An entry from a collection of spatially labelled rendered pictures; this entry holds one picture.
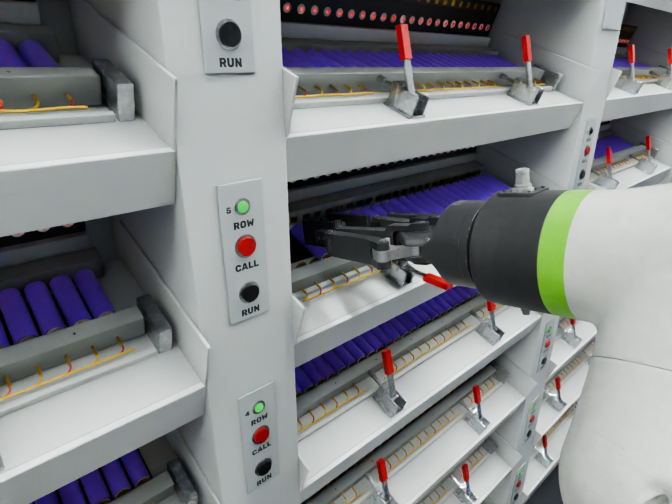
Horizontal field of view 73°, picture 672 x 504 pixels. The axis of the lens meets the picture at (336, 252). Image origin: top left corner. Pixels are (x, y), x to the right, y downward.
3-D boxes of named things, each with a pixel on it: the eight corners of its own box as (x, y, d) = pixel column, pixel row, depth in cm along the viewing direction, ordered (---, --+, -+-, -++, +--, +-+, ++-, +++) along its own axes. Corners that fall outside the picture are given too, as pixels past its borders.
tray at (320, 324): (548, 238, 85) (576, 195, 80) (286, 372, 48) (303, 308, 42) (465, 185, 96) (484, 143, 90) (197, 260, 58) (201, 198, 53)
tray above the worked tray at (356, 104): (569, 128, 78) (617, 43, 70) (277, 184, 40) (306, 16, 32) (476, 82, 88) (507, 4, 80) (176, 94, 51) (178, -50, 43)
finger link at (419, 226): (435, 262, 42) (428, 266, 41) (342, 254, 49) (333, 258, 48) (432, 219, 41) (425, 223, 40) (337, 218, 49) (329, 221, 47)
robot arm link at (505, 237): (538, 345, 32) (592, 303, 37) (535, 176, 29) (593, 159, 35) (463, 325, 36) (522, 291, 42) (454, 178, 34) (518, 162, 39)
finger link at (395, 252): (449, 257, 41) (420, 274, 37) (399, 253, 44) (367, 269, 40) (447, 230, 40) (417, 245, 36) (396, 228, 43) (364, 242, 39)
